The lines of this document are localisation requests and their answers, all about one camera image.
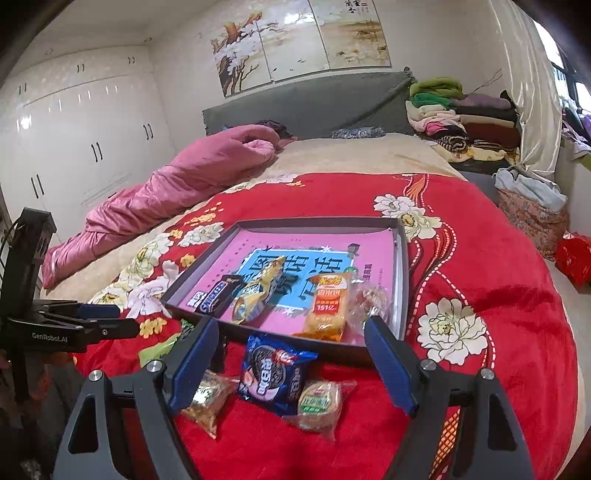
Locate pink quilt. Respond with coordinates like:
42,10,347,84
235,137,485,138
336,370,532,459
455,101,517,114
41,124,280,289

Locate blue cookie packet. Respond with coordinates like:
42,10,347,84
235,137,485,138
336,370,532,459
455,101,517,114
238,333,319,418

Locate grey patterned pillow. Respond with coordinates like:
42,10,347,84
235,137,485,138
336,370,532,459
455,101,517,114
330,126,386,139

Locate dark cloth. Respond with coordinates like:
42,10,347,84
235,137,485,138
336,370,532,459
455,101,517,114
252,120,296,139

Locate dark shallow box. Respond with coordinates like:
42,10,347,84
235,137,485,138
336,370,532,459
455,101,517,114
160,218,409,367

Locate floral wall painting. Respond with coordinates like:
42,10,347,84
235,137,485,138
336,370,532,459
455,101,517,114
210,0,393,97

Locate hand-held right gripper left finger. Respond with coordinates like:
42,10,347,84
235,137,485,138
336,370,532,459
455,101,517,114
53,316,221,480

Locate light green snack packet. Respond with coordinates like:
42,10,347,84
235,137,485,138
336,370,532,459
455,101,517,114
139,332,185,367

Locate clear packet round pastry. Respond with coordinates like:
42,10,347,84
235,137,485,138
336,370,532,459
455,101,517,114
281,378,358,441

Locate pale crumpled cloth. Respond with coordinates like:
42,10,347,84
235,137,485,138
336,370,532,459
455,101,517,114
494,167,568,210

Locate beige bedsheet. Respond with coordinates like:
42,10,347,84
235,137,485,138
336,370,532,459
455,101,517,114
39,134,467,301

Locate red plastic bag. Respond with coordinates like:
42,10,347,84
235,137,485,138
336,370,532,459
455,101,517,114
554,231,591,289

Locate clothes on window sill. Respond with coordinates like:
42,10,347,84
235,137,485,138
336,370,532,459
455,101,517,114
561,104,591,158

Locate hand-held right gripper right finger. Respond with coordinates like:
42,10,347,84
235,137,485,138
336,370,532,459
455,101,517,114
363,315,522,480

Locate white wardrobe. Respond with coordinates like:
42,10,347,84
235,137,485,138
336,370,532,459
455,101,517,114
0,46,174,250

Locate stack of folded clothes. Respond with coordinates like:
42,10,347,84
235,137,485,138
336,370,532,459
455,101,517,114
405,78,522,163

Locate orange cracker packet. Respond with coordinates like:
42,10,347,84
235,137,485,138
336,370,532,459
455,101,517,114
302,272,354,342

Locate floral fabric bag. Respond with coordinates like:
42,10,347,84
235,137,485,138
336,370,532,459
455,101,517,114
496,187,571,259

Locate long yellow snack packet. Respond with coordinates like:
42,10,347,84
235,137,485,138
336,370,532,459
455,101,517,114
231,255,286,324

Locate brown chocolate bar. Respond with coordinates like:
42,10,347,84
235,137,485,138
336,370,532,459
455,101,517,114
194,274,245,316

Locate pink book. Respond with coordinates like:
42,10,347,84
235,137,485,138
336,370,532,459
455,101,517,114
187,231,398,344

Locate grey headboard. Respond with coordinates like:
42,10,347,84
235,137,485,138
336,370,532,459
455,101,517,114
202,69,416,139

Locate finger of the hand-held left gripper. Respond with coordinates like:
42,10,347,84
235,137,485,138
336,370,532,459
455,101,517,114
76,302,122,320
88,319,140,343

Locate clear packet red candy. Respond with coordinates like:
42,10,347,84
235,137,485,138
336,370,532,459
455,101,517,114
346,281,391,324

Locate clear packet lumpy brown pastry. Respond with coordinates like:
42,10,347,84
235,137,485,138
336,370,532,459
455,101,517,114
180,369,238,439

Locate red floral blanket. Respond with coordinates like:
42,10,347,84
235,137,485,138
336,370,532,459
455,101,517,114
74,173,578,480

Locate barred window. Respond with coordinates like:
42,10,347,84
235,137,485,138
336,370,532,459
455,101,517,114
536,18,591,112

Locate cream curtain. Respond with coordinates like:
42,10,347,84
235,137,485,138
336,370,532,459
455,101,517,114
489,0,564,181

